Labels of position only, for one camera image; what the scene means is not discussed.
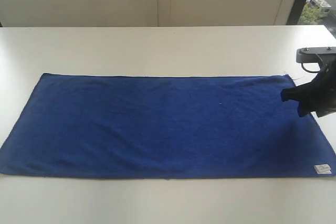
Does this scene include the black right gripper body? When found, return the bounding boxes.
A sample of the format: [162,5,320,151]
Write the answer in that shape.
[310,60,335,118]

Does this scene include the blue microfiber towel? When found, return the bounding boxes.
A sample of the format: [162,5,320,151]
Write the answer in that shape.
[1,73,335,179]

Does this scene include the green tree outside window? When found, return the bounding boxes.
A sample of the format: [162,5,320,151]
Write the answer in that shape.
[298,0,331,25]

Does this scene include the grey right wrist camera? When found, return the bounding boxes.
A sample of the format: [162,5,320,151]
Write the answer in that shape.
[296,46,336,65]

